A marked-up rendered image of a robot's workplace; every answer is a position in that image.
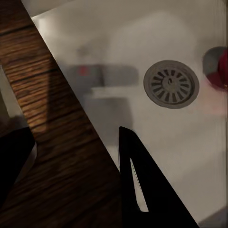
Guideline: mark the vidalia onion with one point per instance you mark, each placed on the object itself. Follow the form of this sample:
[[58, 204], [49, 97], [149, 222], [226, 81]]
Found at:
[[222, 69]]

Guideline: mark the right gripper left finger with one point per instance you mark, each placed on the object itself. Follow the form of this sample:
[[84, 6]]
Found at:
[[15, 148]]

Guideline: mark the drop in sink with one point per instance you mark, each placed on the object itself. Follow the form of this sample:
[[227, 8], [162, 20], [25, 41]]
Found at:
[[110, 50]]

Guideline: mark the cutting board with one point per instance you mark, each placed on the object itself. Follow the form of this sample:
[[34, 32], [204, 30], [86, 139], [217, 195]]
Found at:
[[74, 182]]

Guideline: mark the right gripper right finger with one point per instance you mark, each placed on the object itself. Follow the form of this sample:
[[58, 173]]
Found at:
[[166, 210]]

